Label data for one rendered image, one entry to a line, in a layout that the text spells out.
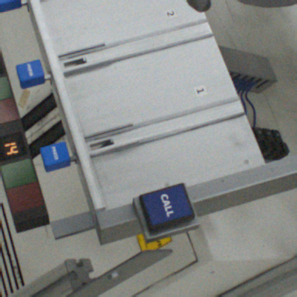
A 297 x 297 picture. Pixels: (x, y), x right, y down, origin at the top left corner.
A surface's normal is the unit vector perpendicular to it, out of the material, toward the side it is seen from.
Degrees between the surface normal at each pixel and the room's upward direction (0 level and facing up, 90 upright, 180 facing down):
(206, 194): 43
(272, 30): 0
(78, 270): 0
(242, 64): 0
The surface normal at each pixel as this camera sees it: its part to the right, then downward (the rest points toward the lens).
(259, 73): 0.65, -0.49
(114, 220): 0.01, -0.42
